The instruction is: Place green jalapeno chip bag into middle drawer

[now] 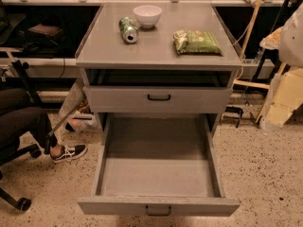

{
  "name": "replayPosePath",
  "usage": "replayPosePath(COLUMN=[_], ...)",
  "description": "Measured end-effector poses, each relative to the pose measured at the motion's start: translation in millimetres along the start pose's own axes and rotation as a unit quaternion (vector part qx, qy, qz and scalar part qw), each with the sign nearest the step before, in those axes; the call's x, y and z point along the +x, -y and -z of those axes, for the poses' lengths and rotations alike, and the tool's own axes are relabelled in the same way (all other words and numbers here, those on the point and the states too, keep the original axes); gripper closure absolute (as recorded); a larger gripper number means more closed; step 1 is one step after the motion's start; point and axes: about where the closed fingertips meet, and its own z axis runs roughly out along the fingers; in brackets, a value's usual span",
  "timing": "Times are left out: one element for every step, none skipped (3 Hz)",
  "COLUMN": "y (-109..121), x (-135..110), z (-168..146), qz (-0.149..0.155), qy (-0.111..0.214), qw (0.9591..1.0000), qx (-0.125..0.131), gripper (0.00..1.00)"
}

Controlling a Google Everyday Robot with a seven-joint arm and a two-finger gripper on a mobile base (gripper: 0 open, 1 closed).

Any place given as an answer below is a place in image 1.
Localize open grey lower drawer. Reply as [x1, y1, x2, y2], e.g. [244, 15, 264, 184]
[78, 115, 240, 217]

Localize black white sneaker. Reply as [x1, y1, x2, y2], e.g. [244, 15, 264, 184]
[50, 145, 87, 163]

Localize clear plastic bag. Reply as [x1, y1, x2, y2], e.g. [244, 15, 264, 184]
[59, 79, 98, 133]

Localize grey drawer cabinet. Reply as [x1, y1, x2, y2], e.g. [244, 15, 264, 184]
[76, 2, 241, 131]

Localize black drawer handle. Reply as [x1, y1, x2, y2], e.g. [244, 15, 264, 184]
[145, 205, 171, 217]
[147, 95, 171, 101]

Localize green jalapeno chip bag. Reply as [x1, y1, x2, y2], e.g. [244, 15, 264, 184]
[173, 30, 222, 54]

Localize black drawer handle lower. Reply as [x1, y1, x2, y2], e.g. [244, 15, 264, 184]
[145, 205, 171, 217]

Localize black office chair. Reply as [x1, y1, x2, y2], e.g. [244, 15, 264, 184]
[0, 142, 43, 212]

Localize person's leg dark trousers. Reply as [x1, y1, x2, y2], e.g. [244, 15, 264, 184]
[0, 88, 52, 148]

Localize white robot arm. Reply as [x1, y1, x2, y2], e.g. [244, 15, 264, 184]
[278, 4, 303, 67]

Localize black drawer handle upper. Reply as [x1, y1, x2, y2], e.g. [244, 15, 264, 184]
[147, 95, 171, 101]

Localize white ceramic bowl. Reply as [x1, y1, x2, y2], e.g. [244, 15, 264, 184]
[134, 5, 162, 28]

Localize brown box on shelf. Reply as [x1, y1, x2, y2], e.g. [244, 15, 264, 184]
[27, 24, 63, 40]

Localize green soda can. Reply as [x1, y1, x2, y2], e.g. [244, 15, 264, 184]
[118, 17, 138, 44]

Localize closed grey upper drawer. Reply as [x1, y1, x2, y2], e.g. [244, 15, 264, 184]
[84, 86, 232, 114]

